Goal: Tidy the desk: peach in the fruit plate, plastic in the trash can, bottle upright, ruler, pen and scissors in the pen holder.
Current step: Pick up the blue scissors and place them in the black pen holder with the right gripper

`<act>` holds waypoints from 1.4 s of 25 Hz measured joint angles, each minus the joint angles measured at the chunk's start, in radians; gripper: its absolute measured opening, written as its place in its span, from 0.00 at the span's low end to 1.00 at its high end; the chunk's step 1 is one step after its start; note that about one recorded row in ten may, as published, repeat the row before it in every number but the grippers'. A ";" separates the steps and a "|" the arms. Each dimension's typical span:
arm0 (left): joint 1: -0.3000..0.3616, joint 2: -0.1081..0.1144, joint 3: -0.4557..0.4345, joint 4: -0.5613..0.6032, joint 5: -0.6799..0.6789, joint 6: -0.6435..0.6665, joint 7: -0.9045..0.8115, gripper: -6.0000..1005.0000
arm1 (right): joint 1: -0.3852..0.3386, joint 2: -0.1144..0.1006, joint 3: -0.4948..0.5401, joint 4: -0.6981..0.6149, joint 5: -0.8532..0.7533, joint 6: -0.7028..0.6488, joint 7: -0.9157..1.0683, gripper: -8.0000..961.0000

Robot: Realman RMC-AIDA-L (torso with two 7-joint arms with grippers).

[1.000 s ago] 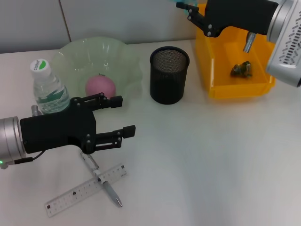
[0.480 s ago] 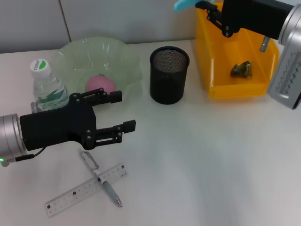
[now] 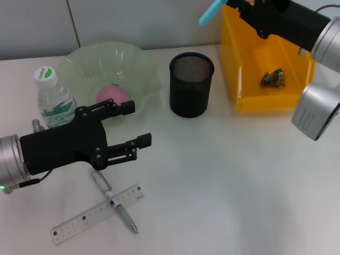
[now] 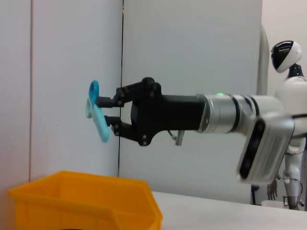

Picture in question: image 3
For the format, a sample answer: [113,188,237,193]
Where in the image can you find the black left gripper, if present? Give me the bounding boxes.
[19,98,152,176]

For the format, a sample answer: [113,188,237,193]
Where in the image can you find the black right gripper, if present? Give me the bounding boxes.
[225,0,332,53]

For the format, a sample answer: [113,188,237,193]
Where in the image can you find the blue scissors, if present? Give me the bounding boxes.
[199,0,227,28]

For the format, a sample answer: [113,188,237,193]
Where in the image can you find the clear green-label water bottle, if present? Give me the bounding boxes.
[33,66,79,130]

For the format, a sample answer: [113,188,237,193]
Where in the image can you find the green plastic wrapper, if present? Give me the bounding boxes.
[259,68,286,89]

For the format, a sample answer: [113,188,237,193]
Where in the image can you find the clear plastic ruler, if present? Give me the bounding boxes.
[50,183,146,245]

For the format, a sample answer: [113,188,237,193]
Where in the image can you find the green glass fruit bowl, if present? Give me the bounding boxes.
[57,41,163,123]

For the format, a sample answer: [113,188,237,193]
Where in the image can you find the black mesh pen holder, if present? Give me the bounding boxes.
[169,52,215,118]

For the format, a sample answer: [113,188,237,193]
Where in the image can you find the grey clear ballpoint pen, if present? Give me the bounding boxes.
[90,169,139,235]

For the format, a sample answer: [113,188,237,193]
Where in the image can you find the silver cylindrical wrist stub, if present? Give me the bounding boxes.
[31,119,45,132]

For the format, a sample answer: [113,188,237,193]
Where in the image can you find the yellow plastic bin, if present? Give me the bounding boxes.
[220,4,317,112]

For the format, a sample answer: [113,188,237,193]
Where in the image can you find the black cable with silver plug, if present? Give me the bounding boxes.
[4,169,53,195]

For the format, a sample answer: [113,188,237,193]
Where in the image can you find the silver black right camera box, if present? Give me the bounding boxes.
[291,81,340,141]

